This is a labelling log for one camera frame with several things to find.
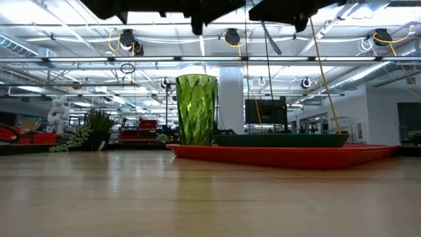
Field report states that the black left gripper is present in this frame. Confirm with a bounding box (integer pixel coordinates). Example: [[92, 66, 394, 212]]
[[80, 0, 246, 36]]

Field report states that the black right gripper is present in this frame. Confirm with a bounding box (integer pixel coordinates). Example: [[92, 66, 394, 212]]
[[249, 0, 346, 34]]

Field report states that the transparent amber cup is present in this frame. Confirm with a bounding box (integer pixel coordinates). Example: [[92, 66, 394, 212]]
[[175, 74, 218, 147]]

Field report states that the green round plate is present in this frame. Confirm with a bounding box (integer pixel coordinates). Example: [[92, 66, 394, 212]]
[[212, 132, 350, 149]]

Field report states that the red plastic tray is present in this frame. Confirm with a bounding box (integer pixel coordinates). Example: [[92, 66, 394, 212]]
[[166, 143, 401, 170]]

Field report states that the black hanging monitor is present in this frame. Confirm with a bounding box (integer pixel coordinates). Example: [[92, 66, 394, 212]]
[[245, 97, 289, 126]]

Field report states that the white building column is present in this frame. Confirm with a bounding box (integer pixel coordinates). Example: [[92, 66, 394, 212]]
[[218, 67, 245, 135]]

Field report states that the red tool cart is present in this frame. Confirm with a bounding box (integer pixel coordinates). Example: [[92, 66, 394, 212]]
[[119, 118, 159, 144]]

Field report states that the potted succulent plant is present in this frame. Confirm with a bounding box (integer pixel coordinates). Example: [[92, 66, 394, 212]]
[[49, 108, 116, 153]]

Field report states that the red storage bin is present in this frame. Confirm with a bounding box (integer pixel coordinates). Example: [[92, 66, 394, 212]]
[[32, 132, 58, 145]]

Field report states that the black ceiling cable reel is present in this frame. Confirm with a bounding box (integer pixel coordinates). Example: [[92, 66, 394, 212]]
[[224, 28, 241, 46], [374, 28, 393, 47], [118, 28, 145, 56]]

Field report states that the yellow hanging cable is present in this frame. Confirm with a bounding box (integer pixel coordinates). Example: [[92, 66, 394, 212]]
[[309, 16, 342, 134]]

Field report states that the black aluminium table frame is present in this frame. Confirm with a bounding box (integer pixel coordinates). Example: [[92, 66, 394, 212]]
[[0, 142, 421, 157]]

